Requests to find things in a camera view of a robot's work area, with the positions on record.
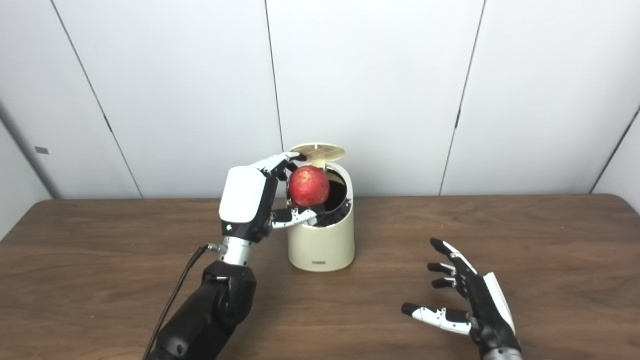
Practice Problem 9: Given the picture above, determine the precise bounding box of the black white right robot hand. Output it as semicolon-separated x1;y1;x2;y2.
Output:
401;238;522;358

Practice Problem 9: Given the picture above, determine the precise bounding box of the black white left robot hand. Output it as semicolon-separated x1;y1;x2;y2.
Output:
219;152;321;244

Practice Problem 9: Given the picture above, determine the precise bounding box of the red apple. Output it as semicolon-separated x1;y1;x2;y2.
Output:
288;166;331;208

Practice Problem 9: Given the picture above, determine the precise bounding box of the cream round bin lid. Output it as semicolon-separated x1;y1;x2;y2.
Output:
290;143;347;171

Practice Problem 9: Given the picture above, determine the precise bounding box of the cream-colored round bin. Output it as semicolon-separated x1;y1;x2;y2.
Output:
286;162;356;273

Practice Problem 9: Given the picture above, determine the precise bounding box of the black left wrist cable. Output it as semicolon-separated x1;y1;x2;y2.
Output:
142;243;226;360

